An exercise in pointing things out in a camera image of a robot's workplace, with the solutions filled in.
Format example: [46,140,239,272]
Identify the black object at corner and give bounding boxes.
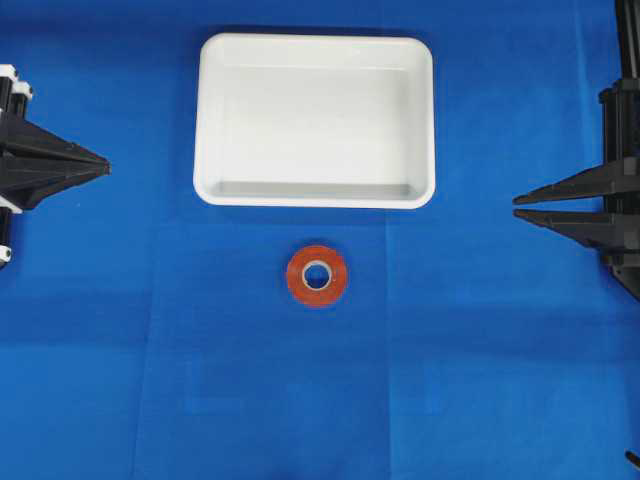
[625,450,640,469]

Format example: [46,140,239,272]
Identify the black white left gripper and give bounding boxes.
[0,64,112,271]

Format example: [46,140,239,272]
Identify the orange tape roll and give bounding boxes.
[285,245,349,308]

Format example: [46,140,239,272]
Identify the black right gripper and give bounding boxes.
[513,78,639,298]

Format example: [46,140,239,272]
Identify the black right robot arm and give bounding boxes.
[513,1,639,298]

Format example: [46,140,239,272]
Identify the blue table cloth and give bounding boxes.
[1,1,639,479]

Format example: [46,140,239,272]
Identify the white rectangular plastic tray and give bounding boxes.
[193,33,436,210]

